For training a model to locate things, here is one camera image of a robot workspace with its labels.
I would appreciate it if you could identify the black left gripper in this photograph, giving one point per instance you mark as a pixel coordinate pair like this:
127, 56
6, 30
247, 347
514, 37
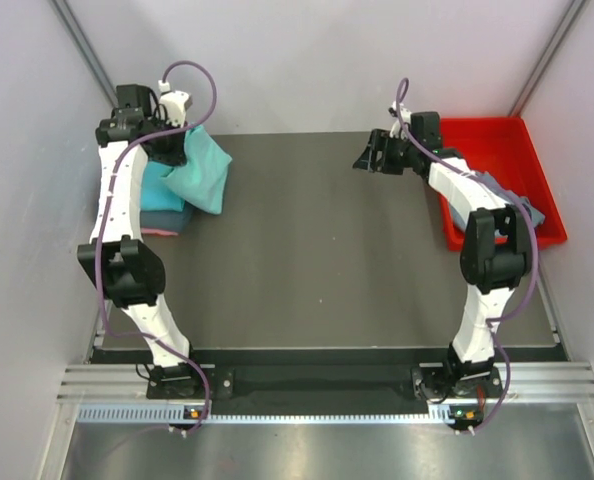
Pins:
175, 157

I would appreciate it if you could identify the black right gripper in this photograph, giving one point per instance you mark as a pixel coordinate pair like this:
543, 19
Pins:
380, 141

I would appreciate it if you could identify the turquoise t-shirt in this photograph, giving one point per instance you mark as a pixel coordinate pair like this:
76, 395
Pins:
202, 180

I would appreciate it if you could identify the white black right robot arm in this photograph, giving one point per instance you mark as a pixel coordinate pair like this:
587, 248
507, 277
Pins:
497, 251

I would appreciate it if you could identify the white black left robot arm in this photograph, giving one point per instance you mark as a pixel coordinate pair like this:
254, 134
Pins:
145, 126

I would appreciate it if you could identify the folded blue t-shirt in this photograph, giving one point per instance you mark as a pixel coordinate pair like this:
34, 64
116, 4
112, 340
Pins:
155, 195

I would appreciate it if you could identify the folded pink t-shirt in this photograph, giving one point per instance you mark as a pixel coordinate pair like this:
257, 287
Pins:
159, 232

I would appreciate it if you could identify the red plastic bin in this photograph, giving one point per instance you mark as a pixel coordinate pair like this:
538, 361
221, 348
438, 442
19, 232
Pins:
503, 148

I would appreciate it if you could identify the grey-blue t-shirt in bin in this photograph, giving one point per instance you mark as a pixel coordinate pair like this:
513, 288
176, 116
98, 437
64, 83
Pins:
536, 215

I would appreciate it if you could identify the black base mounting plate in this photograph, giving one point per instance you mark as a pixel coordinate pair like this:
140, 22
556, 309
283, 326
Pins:
405, 381

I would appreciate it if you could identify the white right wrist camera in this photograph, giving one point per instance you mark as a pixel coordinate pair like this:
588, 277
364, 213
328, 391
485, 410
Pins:
401, 116

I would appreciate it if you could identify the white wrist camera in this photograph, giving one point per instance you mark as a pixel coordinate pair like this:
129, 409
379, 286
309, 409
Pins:
401, 116
176, 103

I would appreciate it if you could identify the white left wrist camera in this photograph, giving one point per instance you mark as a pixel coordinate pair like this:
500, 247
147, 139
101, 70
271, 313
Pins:
176, 103

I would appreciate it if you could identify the left aluminium corner post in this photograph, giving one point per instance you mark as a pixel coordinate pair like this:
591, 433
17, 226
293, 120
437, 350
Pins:
68, 19

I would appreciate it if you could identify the aluminium corner post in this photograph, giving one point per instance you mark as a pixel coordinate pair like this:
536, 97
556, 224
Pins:
564, 26
68, 19

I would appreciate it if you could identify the right aluminium corner post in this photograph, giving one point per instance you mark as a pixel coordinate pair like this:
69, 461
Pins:
564, 26

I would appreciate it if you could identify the slotted grey cable duct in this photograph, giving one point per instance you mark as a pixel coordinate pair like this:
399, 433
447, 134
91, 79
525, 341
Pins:
181, 414

